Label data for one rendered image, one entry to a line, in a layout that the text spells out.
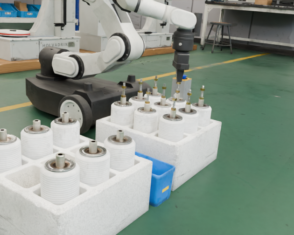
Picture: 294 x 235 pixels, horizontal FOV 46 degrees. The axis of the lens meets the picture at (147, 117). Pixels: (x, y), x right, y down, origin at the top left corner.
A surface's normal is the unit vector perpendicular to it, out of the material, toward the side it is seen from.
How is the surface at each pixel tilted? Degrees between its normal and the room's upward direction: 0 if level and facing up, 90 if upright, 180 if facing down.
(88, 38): 90
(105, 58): 90
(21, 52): 90
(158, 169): 88
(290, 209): 0
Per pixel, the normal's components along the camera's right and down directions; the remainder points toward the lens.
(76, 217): 0.82, 0.24
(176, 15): 0.15, 0.32
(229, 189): 0.07, -0.95
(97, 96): 0.63, -0.49
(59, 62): -0.59, 0.21
